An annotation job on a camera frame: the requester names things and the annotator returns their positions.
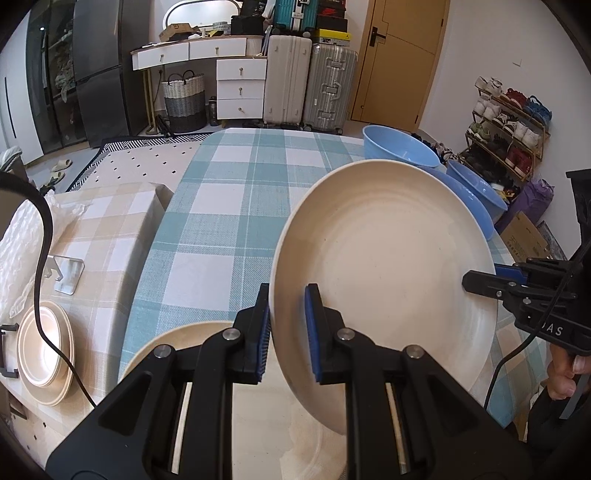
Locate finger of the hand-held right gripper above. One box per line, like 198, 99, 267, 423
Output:
463, 271, 525, 301
496, 261, 575, 284

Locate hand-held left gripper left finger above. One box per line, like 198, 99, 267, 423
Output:
44, 282, 273, 480

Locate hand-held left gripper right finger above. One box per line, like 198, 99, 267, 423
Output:
304, 284, 532, 480

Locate stack of cream plates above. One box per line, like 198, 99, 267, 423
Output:
21, 305, 76, 407

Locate person's right hand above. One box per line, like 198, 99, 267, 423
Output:
547, 344, 589, 401

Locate purple bag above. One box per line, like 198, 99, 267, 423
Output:
496, 178, 555, 236

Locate gold shoe rack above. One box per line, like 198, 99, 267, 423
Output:
464, 76, 552, 185

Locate person's dark clothing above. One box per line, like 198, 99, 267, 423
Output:
524, 392, 591, 480

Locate rows of assorted shoes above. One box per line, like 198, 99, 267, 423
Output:
466, 76, 552, 183

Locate clear metal holder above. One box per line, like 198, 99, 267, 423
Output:
46, 255, 86, 295

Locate patterned rug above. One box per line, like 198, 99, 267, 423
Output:
65, 129, 218, 217

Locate brown door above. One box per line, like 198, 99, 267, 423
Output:
351, 0, 451, 132

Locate woven laundry basket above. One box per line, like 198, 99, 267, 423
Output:
161, 71, 207, 134

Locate white dresser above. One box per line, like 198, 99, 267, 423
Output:
130, 36, 269, 121

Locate silver suitcase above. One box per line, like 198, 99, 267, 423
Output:
302, 44, 359, 134

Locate white plastic bag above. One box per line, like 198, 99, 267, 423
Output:
0, 191, 88, 319

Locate white suitcase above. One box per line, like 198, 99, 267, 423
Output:
263, 34, 313, 127

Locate black refrigerator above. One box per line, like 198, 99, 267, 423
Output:
25, 0, 151, 155

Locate flat cardboard box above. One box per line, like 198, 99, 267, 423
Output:
160, 23, 199, 41

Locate teal suitcase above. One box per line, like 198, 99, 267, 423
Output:
274, 0, 315, 33

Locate oval mirror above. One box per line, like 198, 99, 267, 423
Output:
164, 0, 242, 28

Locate black cable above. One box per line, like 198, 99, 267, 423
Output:
0, 173, 99, 409
484, 240, 591, 409

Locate black bracket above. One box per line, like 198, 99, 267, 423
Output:
0, 323, 20, 379

